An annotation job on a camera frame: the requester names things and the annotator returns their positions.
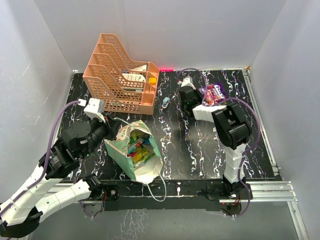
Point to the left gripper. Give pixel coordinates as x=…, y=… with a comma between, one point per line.
x=112, y=126

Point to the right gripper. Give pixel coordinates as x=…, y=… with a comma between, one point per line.
x=196, y=92

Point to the purple Fox's candy bag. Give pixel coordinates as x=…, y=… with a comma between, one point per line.
x=215, y=93

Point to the green patterned paper bag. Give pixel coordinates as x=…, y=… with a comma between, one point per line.
x=118, y=149

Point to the pink red snack packet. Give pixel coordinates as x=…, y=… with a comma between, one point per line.
x=132, y=147

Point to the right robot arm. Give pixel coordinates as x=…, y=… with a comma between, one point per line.
x=233, y=131

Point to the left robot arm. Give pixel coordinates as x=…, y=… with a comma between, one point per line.
x=28, y=207

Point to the light blue padlock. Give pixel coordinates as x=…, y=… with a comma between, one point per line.
x=165, y=102

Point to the yellow sticky notes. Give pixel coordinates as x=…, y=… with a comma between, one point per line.
x=152, y=80

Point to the yellow snack packet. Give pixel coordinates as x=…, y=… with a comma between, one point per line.
x=141, y=157

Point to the orange plastic file organizer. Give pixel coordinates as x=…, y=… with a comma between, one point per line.
x=104, y=78

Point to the white papers in organizer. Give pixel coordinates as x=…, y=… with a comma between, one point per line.
x=136, y=76

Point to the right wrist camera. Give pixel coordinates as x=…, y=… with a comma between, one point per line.
x=187, y=82

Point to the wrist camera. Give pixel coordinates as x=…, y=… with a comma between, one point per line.
x=187, y=82
x=94, y=108

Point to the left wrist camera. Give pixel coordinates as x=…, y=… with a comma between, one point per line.
x=94, y=108

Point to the black front mounting rail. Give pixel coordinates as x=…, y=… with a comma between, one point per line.
x=160, y=195

